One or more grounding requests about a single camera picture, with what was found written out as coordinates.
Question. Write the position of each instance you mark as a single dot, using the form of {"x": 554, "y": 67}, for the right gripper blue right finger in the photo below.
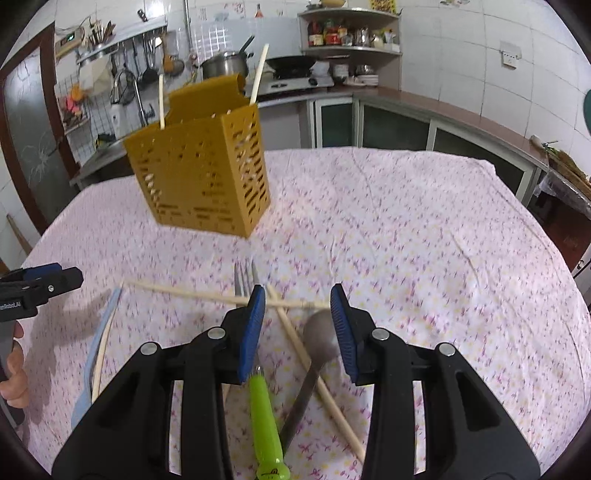
{"x": 433, "y": 417}

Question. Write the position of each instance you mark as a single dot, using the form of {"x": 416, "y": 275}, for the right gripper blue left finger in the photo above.
{"x": 125, "y": 433}

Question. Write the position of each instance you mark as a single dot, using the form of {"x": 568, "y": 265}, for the light blue plastic spoon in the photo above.
{"x": 83, "y": 402}

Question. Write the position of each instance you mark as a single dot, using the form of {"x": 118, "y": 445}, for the green handled metal fork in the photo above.
{"x": 266, "y": 439}

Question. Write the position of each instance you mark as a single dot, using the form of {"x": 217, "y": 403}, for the black handled metal spoon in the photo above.
{"x": 322, "y": 345}

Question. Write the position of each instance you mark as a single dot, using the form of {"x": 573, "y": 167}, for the wooden chopstick horizontal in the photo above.
{"x": 227, "y": 299}

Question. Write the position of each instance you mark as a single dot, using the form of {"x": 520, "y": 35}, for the long wooden chopstick top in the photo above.
{"x": 259, "y": 74}

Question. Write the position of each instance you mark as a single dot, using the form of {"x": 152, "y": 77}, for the wooden chopstick diagonal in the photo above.
{"x": 348, "y": 410}

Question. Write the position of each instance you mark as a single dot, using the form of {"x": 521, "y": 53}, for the kitchen counter with cabinets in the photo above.
{"x": 384, "y": 118}

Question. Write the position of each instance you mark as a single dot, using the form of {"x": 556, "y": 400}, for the person left hand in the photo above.
{"x": 15, "y": 390}

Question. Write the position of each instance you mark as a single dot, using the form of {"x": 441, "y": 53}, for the dark wooden door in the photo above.
{"x": 33, "y": 139}

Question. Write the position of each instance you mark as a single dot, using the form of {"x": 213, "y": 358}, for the floral pink tablecloth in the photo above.
{"x": 435, "y": 247}

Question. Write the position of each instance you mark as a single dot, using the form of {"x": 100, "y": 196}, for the white soap bottle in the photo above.
{"x": 118, "y": 120}

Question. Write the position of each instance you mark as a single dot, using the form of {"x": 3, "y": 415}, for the chrome faucet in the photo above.
{"x": 125, "y": 90}

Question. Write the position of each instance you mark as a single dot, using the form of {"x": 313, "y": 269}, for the yellow slotted utensil holder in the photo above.
{"x": 202, "y": 167}

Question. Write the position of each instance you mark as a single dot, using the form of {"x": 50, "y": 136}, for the wooden board with vegetables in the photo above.
{"x": 562, "y": 163}

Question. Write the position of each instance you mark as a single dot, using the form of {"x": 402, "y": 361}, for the steel cooking pot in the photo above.
{"x": 227, "y": 63}

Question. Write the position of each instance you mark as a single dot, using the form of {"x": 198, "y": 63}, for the steel gas stove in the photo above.
{"x": 280, "y": 86}

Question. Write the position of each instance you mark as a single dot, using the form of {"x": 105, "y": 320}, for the green round cutting board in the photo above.
{"x": 587, "y": 110}

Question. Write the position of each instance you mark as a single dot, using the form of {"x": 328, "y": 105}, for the black wok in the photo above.
{"x": 290, "y": 67}

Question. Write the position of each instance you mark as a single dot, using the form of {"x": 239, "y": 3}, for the wall utensil rack shelf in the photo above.
{"x": 128, "y": 33}

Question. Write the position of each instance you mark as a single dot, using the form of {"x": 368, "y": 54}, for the vertical wall pipe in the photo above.
{"x": 191, "y": 55}

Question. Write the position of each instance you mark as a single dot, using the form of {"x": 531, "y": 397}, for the white wall socket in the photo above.
{"x": 511, "y": 54}

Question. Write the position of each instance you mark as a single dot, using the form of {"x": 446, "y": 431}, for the corner wall shelf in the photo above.
{"x": 355, "y": 35}

